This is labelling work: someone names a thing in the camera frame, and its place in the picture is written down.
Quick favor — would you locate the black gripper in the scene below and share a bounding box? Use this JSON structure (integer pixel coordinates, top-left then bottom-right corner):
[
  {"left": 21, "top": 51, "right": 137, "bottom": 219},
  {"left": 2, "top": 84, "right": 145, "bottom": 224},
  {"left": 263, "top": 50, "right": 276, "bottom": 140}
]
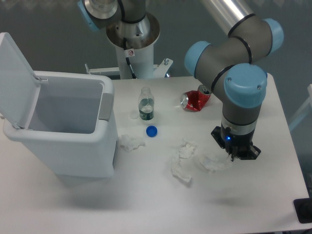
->
[{"left": 211, "top": 125, "right": 261, "bottom": 162}]

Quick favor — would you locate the white paper ball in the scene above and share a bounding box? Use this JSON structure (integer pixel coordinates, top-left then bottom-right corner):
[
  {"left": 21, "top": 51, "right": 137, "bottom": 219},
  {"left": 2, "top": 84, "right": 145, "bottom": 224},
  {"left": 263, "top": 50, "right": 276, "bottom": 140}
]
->
[{"left": 197, "top": 154, "right": 233, "bottom": 173}]

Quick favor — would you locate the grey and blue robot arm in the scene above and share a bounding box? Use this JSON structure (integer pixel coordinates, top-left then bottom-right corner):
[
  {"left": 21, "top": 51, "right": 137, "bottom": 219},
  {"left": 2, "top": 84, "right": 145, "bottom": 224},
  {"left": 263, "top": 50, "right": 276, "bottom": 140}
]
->
[{"left": 78, "top": 0, "right": 284, "bottom": 160}]

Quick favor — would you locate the white plastic trash bin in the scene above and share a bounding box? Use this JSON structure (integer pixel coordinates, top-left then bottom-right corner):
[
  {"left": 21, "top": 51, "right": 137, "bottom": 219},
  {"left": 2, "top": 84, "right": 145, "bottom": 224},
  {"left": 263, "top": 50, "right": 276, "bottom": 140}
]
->
[{"left": 3, "top": 71, "right": 118, "bottom": 178}]

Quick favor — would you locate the white trash bin lid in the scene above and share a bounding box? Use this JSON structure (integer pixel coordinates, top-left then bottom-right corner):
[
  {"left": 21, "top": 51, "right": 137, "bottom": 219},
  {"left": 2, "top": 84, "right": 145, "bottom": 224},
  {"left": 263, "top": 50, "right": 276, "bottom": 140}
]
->
[{"left": 0, "top": 32, "right": 40, "bottom": 126}]

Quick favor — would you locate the white crumpled paper centre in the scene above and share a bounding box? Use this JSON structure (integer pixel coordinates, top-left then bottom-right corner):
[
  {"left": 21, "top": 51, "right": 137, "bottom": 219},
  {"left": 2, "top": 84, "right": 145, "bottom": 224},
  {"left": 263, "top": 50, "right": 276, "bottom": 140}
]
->
[{"left": 176, "top": 138, "right": 196, "bottom": 159}]

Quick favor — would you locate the white crumpled paper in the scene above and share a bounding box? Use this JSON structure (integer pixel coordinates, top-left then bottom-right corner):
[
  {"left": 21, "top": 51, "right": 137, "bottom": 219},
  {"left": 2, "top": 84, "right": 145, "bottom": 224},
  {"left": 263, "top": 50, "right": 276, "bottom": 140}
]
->
[
  {"left": 171, "top": 157, "right": 192, "bottom": 183},
  {"left": 176, "top": 138, "right": 196, "bottom": 159},
  {"left": 119, "top": 134, "right": 146, "bottom": 152}
]

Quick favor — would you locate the white crumpled paper lower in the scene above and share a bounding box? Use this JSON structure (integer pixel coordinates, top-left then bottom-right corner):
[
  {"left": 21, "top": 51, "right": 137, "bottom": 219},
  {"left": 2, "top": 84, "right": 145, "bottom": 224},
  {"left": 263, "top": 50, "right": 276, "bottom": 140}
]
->
[{"left": 171, "top": 157, "right": 192, "bottom": 183}]

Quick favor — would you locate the crushed red soda can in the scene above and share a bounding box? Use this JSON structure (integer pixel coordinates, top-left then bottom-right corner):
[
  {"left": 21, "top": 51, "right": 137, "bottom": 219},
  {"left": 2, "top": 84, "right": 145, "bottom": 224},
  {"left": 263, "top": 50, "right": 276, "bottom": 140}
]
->
[{"left": 180, "top": 84, "right": 211, "bottom": 112}]

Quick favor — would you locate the blue bottle cap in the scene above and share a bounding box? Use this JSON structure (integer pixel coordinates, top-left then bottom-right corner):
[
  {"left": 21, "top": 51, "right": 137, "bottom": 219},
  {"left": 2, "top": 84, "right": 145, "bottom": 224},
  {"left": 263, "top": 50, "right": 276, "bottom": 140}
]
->
[{"left": 146, "top": 125, "right": 158, "bottom": 137}]

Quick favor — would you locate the black device at edge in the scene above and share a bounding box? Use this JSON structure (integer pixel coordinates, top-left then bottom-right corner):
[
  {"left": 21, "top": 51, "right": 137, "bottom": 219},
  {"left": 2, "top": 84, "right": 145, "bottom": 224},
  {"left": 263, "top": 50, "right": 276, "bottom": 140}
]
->
[{"left": 293, "top": 198, "right": 312, "bottom": 224}]

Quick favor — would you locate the clear plastic bottle green label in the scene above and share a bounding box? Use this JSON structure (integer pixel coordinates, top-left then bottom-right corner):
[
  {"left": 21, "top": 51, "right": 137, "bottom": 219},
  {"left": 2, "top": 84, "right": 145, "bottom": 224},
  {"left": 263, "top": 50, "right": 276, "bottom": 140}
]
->
[{"left": 138, "top": 87, "right": 154, "bottom": 121}]

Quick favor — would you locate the white crumpled paper left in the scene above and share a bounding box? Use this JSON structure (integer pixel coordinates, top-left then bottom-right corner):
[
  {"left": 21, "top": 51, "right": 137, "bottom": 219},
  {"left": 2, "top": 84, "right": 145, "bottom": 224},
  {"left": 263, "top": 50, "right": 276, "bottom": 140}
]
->
[{"left": 119, "top": 134, "right": 146, "bottom": 152}]

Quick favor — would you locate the white frame at right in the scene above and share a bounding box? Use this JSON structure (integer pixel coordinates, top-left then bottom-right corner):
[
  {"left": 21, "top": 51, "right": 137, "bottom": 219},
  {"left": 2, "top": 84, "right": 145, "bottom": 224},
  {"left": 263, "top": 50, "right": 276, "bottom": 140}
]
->
[{"left": 288, "top": 84, "right": 312, "bottom": 132}]

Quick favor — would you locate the white pedestal base bracket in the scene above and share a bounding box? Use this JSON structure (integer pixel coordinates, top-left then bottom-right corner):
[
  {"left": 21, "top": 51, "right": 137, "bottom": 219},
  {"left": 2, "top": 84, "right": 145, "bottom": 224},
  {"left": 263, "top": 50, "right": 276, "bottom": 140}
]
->
[{"left": 85, "top": 58, "right": 174, "bottom": 79}]

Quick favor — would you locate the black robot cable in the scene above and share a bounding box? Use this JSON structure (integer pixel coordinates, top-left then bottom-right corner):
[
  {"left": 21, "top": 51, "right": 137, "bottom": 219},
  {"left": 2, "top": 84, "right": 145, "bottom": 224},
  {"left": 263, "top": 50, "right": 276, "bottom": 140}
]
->
[{"left": 122, "top": 36, "right": 137, "bottom": 79}]

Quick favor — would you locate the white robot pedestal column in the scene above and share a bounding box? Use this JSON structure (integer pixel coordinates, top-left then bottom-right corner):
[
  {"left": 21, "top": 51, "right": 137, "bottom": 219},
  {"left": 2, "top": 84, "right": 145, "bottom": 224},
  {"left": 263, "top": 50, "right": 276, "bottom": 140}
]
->
[{"left": 106, "top": 12, "right": 160, "bottom": 79}]

